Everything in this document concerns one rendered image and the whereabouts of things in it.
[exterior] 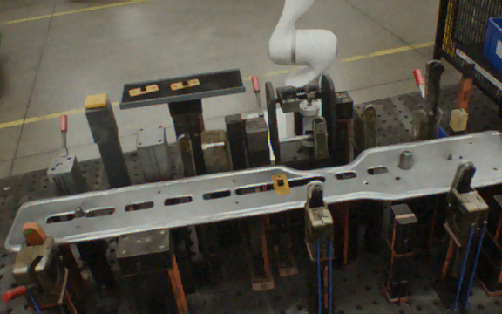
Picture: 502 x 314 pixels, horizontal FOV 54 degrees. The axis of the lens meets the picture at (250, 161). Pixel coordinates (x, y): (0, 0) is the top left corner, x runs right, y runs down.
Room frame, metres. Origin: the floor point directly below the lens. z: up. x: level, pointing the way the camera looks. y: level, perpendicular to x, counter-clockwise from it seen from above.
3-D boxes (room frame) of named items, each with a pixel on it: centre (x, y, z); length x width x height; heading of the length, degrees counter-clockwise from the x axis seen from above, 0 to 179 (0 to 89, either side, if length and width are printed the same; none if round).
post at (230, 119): (1.25, 0.03, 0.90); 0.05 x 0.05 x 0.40; 4
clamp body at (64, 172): (1.17, 0.53, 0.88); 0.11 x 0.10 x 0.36; 4
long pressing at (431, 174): (1.03, -0.05, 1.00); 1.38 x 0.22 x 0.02; 94
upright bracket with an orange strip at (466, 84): (1.23, -0.63, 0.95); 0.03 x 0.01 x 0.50; 94
